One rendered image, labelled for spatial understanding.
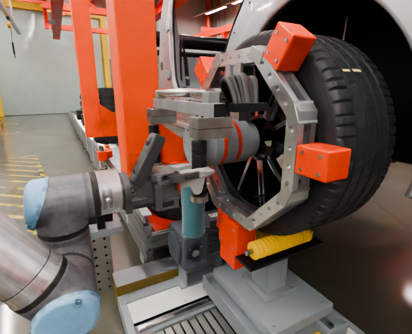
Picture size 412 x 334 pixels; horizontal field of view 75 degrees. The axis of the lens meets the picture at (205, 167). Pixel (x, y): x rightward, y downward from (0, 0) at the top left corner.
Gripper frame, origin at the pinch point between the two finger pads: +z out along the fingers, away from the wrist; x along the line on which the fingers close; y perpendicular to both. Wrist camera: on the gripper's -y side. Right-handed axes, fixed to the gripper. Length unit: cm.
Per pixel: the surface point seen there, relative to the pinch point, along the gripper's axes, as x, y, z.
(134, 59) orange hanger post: -60, -29, 0
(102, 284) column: -73, 78, -21
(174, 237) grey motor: -45, 45, 9
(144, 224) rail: -72, 49, 3
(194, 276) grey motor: -52, 74, 21
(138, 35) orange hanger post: -60, -38, 3
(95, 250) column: -73, 58, -22
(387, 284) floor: -7, 83, 114
